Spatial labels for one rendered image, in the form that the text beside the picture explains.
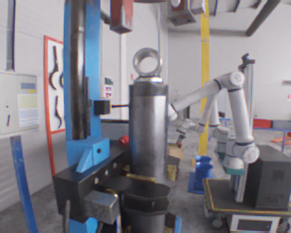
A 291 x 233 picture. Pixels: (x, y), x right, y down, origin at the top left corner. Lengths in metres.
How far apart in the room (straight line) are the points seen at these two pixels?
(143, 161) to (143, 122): 0.19
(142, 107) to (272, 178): 1.49
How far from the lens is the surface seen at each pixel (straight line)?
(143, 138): 0.78
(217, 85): 1.41
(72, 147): 0.87
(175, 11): 0.83
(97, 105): 1.04
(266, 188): 1.91
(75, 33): 0.93
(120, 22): 1.00
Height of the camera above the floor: 1.40
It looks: 7 degrees down
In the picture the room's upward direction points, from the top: straight up
